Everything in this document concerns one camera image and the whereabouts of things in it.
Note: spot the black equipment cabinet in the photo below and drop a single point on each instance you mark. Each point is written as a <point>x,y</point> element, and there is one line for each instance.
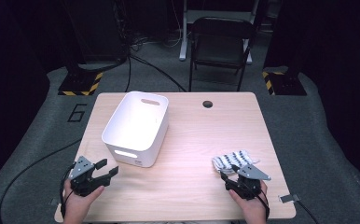
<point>97,31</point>

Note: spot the black and white striped cloth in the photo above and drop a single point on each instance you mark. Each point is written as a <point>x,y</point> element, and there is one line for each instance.
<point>231,159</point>

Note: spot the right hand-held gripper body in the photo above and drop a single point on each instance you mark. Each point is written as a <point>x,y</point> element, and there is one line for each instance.
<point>246,183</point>

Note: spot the person's left hand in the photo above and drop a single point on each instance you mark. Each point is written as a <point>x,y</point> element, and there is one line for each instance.
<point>80,203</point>

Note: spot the black folding chair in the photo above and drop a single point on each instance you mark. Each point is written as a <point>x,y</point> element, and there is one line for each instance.
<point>220,46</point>

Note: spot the grey tape strip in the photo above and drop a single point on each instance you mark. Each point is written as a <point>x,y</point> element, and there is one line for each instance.
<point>53,201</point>
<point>289,198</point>

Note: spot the person's right hand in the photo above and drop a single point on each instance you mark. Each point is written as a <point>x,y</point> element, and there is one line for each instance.
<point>252,207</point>

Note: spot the white metal desk frame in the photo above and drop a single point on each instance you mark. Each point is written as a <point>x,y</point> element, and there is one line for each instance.
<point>183,37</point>

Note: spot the black stand base yellow stripes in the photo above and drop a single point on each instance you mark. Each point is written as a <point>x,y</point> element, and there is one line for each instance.
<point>78,84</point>
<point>287,84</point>

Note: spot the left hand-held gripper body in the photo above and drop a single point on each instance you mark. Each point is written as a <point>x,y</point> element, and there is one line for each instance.
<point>82,179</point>

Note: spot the white plastic bin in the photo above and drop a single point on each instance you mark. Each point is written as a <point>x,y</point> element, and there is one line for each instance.
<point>136,129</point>

